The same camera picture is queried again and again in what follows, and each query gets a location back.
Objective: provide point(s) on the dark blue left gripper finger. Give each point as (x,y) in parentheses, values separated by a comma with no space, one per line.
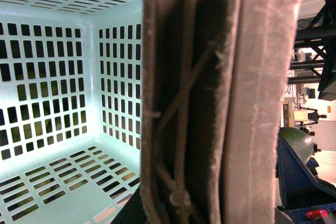
(295,180)

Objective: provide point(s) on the dark green avocado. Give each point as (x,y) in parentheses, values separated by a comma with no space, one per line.
(300,142)

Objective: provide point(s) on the teal plastic basket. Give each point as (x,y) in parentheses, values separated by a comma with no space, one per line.
(70,109)

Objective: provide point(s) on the black metal truss frame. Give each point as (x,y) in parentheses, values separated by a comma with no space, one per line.
(319,36)

